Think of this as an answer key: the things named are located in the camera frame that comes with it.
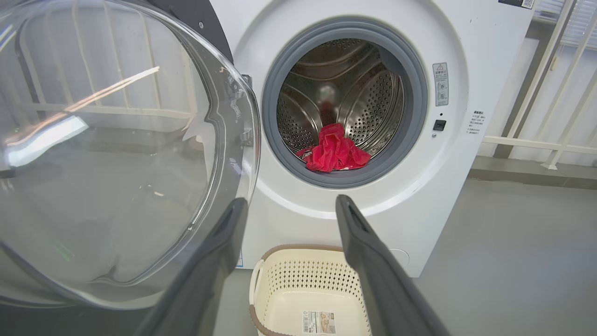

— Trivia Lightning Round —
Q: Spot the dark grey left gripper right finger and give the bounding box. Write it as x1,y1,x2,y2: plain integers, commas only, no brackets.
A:
335,195,451,336

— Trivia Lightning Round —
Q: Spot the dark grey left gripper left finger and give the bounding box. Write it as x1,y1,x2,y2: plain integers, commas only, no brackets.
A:
135,197,249,336

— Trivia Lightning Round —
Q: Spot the black round glass washer door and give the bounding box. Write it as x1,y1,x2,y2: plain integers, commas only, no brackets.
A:
0,0,262,311

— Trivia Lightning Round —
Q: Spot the red shorts white stripe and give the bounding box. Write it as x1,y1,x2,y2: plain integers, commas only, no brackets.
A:
303,123,372,173

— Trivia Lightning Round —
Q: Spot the white front-load washing machine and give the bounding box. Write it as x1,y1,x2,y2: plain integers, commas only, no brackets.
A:
208,0,535,278

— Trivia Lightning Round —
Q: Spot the stainless steel washing machine drum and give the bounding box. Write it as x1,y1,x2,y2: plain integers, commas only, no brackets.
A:
277,38,405,164

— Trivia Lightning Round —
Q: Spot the grey rubber door gasket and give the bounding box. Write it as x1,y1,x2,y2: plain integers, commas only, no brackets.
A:
261,19,429,189

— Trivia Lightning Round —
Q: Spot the paper basket label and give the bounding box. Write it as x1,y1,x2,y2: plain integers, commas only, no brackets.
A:
302,311,336,334

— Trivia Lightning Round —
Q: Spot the cream laundry basket brown rim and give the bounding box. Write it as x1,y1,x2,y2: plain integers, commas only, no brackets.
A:
249,245,374,336

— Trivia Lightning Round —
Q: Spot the grey warning sticker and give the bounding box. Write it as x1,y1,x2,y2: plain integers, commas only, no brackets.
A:
432,63,450,107

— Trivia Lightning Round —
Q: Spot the white metal railing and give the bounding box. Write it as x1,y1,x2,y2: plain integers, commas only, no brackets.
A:
483,0,597,171

